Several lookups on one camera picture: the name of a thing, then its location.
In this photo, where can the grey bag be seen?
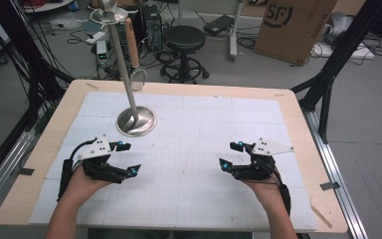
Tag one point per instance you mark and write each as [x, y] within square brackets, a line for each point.
[340, 25]

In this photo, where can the black round stool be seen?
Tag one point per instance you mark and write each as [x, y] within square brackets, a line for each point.
[184, 36]

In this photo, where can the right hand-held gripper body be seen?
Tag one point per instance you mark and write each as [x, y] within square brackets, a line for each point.
[258, 167]

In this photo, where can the thin wooden stick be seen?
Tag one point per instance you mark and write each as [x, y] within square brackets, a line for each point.
[321, 216]

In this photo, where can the metal utensil stand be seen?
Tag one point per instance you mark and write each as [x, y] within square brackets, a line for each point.
[136, 121]

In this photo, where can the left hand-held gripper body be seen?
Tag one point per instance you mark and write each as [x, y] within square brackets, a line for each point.
[96, 149]

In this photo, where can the aluminium rail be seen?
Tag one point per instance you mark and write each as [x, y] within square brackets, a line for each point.
[3, 166]
[331, 166]

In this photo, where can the person's left hand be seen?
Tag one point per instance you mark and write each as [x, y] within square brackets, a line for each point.
[79, 189]

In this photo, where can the black laptop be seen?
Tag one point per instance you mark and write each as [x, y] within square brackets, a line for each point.
[219, 24]

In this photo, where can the black computer tower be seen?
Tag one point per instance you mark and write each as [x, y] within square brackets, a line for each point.
[152, 26]

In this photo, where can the white power strip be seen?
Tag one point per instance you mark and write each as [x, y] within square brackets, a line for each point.
[96, 37]

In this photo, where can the large cardboard box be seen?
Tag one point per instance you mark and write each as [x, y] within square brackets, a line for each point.
[288, 36]

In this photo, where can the black tape piece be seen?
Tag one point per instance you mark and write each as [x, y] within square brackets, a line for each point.
[26, 171]
[330, 186]

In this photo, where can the white grid mat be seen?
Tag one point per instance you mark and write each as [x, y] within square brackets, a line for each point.
[195, 132]

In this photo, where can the white device with green light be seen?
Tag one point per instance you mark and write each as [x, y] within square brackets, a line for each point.
[101, 53]

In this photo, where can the person's right hand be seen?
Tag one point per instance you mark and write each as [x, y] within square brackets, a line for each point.
[267, 192]

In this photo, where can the white floor stand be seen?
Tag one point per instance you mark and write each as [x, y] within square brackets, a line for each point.
[233, 43]

